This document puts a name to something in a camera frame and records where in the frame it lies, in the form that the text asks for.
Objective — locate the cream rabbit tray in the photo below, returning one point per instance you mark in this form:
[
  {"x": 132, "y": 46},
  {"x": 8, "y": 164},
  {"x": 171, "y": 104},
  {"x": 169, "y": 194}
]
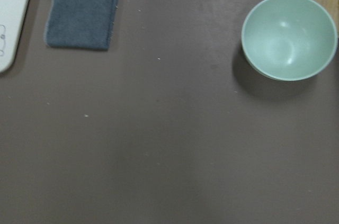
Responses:
[{"x": 12, "y": 18}]

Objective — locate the grey folded cloth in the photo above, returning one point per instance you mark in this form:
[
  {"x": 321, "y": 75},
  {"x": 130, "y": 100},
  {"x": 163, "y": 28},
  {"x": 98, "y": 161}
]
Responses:
[{"x": 80, "y": 24}]

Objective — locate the mint green bowl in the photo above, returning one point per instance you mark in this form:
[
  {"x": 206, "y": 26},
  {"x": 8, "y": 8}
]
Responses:
[{"x": 289, "y": 40}]

